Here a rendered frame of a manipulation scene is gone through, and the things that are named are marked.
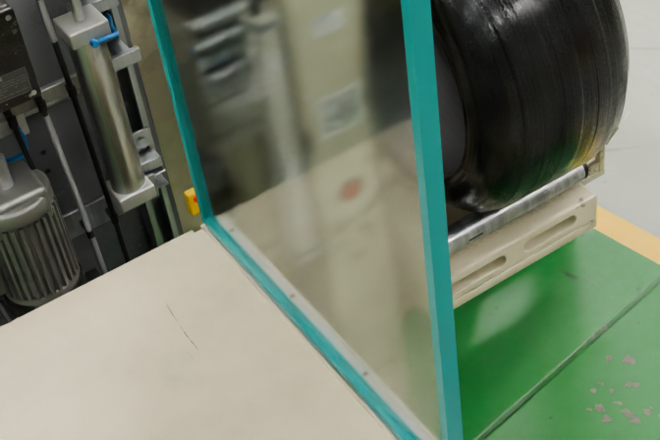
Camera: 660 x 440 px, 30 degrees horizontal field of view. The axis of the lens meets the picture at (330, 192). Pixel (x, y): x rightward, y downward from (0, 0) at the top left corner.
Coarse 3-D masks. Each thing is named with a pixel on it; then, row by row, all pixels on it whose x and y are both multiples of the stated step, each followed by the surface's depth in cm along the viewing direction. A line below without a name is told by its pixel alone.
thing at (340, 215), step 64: (192, 0) 130; (256, 0) 114; (320, 0) 102; (384, 0) 92; (192, 64) 139; (256, 64) 122; (320, 64) 108; (384, 64) 97; (192, 128) 151; (256, 128) 130; (320, 128) 115; (384, 128) 102; (256, 192) 140; (320, 192) 122; (384, 192) 109; (256, 256) 152; (320, 256) 131; (384, 256) 115; (448, 256) 106; (320, 320) 141; (384, 320) 123; (448, 320) 110; (384, 384) 132; (448, 384) 116
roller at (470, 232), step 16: (576, 176) 216; (544, 192) 214; (560, 192) 217; (512, 208) 211; (528, 208) 213; (464, 224) 209; (480, 224) 209; (496, 224) 211; (448, 240) 207; (464, 240) 208
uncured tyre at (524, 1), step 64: (448, 0) 179; (512, 0) 178; (576, 0) 182; (448, 64) 234; (512, 64) 179; (576, 64) 183; (448, 128) 229; (512, 128) 183; (576, 128) 189; (448, 192) 205; (512, 192) 195
